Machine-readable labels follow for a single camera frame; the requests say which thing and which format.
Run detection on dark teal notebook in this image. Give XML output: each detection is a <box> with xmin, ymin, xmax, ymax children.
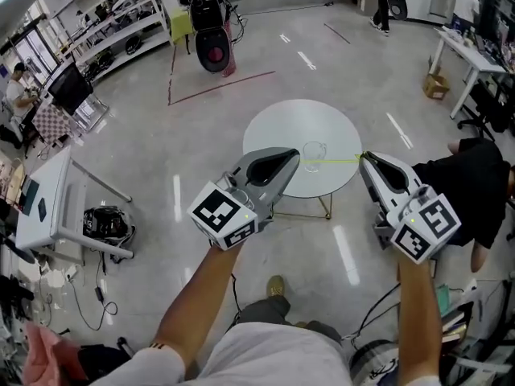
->
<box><xmin>19</xmin><ymin>179</ymin><xmax>41</xmax><ymax>216</ymax></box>

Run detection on black robot with red disc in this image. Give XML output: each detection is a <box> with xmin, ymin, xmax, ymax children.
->
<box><xmin>187</xmin><ymin>0</ymin><xmax>235</xmax><ymax>74</ymax></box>

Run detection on stack of books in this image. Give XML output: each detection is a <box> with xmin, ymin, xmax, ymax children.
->
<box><xmin>435</xmin><ymin>282</ymin><xmax>471</xmax><ymax>344</ymax></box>

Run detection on black power cable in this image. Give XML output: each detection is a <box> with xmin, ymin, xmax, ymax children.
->
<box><xmin>67</xmin><ymin>270</ymin><xmax>120</xmax><ymax>332</ymax></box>

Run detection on black office chair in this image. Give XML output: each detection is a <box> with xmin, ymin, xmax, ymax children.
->
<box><xmin>457</xmin><ymin>77</ymin><xmax>513</xmax><ymax>142</ymax></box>

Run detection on person's white shirt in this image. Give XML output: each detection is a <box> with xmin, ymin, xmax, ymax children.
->
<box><xmin>86</xmin><ymin>322</ymin><xmax>352</xmax><ymax>386</ymax></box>

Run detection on black helmet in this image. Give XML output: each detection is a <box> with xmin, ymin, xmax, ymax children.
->
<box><xmin>82</xmin><ymin>205</ymin><xmax>138</xmax><ymax>263</ymax></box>

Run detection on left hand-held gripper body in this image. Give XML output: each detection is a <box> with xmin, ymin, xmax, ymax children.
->
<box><xmin>187</xmin><ymin>157</ymin><xmax>283</xmax><ymax>252</ymax></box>

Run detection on cardboard box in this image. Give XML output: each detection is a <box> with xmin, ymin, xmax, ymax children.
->
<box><xmin>422</xmin><ymin>72</ymin><xmax>451</xmax><ymax>101</ymax></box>

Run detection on clear glass cup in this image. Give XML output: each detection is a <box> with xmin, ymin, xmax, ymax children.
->
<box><xmin>302</xmin><ymin>141</ymin><xmax>328</xmax><ymax>174</ymax></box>

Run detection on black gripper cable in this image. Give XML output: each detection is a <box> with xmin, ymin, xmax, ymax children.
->
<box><xmin>340</xmin><ymin>281</ymin><xmax>402</xmax><ymax>342</ymax></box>
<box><xmin>228</xmin><ymin>273</ymin><xmax>243</xmax><ymax>326</ymax></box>

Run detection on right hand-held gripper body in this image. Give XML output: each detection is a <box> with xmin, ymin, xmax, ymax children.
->
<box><xmin>369</xmin><ymin>182</ymin><xmax>462</xmax><ymax>265</ymax></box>

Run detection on pink cloth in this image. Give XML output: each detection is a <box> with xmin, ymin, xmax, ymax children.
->
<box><xmin>21</xmin><ymin>321</ymin><xmax>88</xmax><ymax>386</ymax></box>

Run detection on yellow-green table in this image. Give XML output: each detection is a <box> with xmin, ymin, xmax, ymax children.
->
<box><xmin>170</xmin><ymin>7</ymin><xmax>193</xmax><ymax>56</ymax></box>

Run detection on white desk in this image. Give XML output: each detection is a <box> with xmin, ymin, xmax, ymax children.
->
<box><xmin>14</xmin><ymin>144</ymin><xmax>134</xmax><ymax>261</ymax></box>
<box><xmin>435</xmin><ymin>27</ymin><xmax>509</xmax><ymax>121</ymax></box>

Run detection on person's grey trousers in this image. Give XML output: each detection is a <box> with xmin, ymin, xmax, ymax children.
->
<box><xmin>236</xmin><ymin>294</ymin><xmax>343</xmax><ymax>343</ymax></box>

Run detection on yellow star stick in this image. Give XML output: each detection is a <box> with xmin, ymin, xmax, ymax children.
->
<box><xmin>300</xmin><ymin>153</ymin><xmax>365</xmax><ymax>165</ymax></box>

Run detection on checkered board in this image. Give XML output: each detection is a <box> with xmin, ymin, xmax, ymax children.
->
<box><xmin>31</xmin><ymin>101</ymin><xmax>76</xmax><ymax>147</ymax></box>

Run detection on person's right forearm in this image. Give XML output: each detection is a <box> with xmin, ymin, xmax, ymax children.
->
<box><xmin>395</xmin><ymin>255</ymin><xmax>444</xmax><ymax>380</ymax></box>

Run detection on black monitor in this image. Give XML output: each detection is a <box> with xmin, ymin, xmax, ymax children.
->
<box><xmin>47</xmin><ymin>62</ymin><xmax>95</xmax><ymax>117</ymax></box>

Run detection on white shelf rack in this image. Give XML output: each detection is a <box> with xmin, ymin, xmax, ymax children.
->
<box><xmin>48</xmin><ymin>0</ymin><xmax>176</xmax><ymax>84</ymax></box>

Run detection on round white table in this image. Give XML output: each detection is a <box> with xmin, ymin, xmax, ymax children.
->
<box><xmin>242</xmin><ymin>99</ymin><xmax>363</xmax><ymax>221</ymax></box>

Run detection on person's tan shoe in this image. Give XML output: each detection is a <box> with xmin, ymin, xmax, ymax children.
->
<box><xmin>266</xmin><ymin>274</ymin><xmax>287</xmax><ymax>298</ymax></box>

